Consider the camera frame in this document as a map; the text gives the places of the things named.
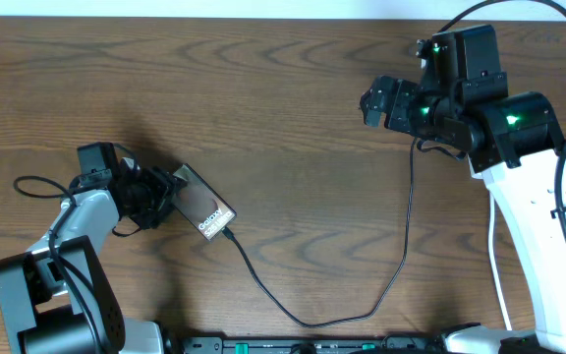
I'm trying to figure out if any black USB charging cable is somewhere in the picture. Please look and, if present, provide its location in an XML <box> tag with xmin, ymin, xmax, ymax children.
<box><xmin>221</xmin><ymin>137</ymin><xmax>418</xmax><ymax>329</ymax></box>

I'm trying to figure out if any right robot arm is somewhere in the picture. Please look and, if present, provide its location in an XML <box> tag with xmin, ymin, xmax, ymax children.
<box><xmin>360</xmin><ymin>25</ymin><xmax>566</xmax><ymax>353</ymax></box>

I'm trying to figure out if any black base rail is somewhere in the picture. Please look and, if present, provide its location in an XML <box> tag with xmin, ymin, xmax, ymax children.
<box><xmin>180</xmin><ymin>334</ymin><xmax>444</xmax><ymax>354</ymax></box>

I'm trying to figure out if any white power strip cord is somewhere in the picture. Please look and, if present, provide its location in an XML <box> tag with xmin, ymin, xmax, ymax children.
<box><xmin>487</xmin><ymin>194</ymin><xmax>514</xmax><ymax>331</ymax></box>

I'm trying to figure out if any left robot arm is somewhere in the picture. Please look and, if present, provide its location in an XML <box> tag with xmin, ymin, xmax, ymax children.
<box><xmin>0</xmin><ymin>160</ymin><xmax>186</xmax><ymax>353</ymax></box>

